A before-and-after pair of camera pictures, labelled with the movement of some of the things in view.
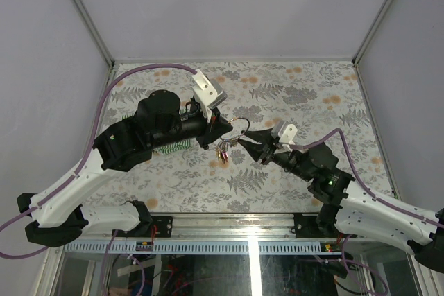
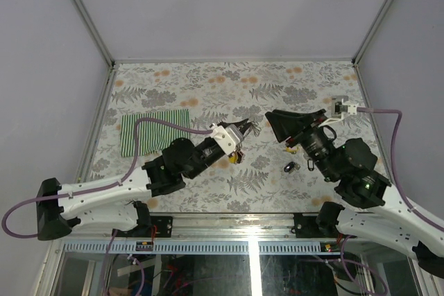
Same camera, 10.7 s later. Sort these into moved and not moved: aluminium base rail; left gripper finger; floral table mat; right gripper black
Moved: left gripper finger; right gripper black
Not moved: aluminium base rail; floral table mat
